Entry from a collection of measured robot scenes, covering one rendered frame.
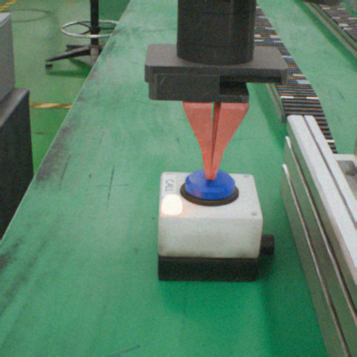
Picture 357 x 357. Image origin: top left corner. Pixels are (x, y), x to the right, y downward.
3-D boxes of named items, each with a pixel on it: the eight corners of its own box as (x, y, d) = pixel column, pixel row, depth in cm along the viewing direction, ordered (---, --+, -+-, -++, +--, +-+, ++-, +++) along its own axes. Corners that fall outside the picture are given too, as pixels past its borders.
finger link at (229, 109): (243, 196, 49) (251, 76, 45) (147, 194, 49) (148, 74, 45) (236, 159, 55) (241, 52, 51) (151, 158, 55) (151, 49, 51)
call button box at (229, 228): (159, 230, 59) (161, 166, 56) (266, 232, 59) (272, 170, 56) (157, 280, 52) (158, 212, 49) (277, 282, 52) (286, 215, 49)
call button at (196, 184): (184, 187, 55) (185, 166, 54) (232, 188, 55) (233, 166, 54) (184, 210, 51) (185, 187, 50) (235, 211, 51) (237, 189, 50)
